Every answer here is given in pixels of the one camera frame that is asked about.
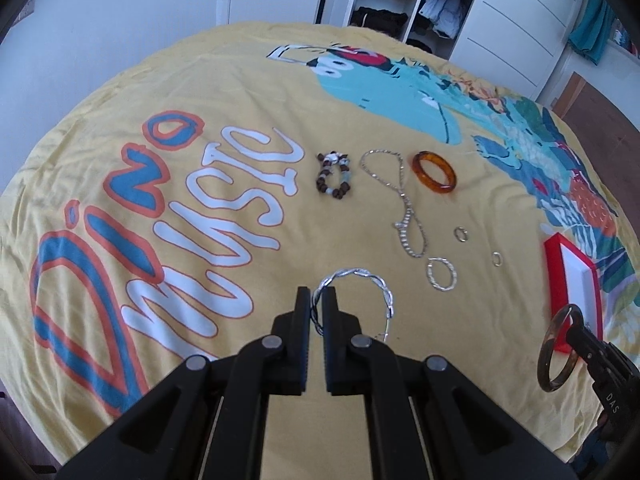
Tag amber bangle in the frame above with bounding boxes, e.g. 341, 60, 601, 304
412, 151, 458, 195

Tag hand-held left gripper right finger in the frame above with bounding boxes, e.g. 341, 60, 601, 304
322, 290, 581, 480

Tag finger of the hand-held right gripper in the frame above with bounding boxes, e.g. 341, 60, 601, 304
565, 310, 608, 361

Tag brown beaded bracelet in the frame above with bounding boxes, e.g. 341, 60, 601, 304
315, 151, 353, 201

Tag red jewelry box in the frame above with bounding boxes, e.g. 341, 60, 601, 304
543, 234, 606, 352

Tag dark brown translucent bangle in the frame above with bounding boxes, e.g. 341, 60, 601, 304
537, 304, 585, 392

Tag yellow printed blanket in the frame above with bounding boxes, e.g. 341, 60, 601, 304
0, 21, 640, 463

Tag silver hoop bracelet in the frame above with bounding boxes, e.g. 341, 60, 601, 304
426, 257, 458, 291

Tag silver chain necklace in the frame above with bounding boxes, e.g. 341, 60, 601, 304
359, 149, 428, 259

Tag hanging jackets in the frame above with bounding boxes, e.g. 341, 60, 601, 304
417, 0, 483, 41

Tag folded black clothes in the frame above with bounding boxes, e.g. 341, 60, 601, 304
350, 6, 408, 36

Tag wooden headboard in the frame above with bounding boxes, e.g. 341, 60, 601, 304
552, 72, 640, 181

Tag white wardrobe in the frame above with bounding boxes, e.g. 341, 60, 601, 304
345, 0, 591, 103

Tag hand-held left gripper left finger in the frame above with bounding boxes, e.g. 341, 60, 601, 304
52, 286, 311, 480

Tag twisted silver bracelet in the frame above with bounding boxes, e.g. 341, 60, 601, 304
310, 267, 397, 346

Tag teal hanging cloth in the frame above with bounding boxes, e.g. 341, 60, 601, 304
567, 0, 618, 66

